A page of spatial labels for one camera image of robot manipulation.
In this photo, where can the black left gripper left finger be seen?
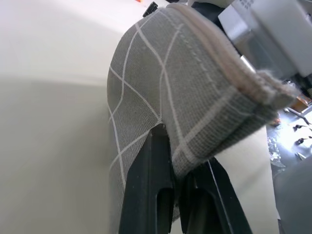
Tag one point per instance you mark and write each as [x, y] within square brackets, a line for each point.
[146, 185]

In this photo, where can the small black object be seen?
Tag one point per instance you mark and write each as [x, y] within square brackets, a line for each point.
[150, 9]

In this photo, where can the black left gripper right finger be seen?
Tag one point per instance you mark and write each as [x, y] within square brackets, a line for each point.
[209, 200]

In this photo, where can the grey plaid fabric pouch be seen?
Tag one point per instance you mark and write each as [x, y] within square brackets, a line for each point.
[156, 92]

